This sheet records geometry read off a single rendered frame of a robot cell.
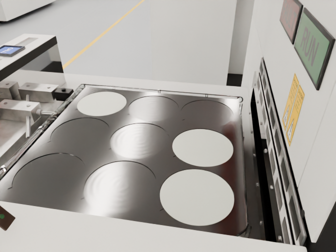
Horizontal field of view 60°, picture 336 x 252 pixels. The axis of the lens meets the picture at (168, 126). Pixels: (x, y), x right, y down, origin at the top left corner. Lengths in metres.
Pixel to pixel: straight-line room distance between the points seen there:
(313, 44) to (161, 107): 0.34
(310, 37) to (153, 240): 0.25
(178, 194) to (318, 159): 0.20
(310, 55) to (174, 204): 0.24
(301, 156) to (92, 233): 0.22
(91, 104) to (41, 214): 0.34
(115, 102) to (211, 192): 0.30
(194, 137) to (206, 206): 0.15
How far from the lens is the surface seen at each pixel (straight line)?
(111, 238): 0.29
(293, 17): 0.43
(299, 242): 0.32
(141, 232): 0.29
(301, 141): 0.33
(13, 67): 0.73
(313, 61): 0.32
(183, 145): 0.49
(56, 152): 0.51
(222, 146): 0.49
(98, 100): 0.63
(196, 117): 0.56
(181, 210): 0.39
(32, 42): 0.84
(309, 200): 0.30
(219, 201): 0.40
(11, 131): 0.63
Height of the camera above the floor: 1.20
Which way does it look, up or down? 34 degrees down
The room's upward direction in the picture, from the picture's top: straight up
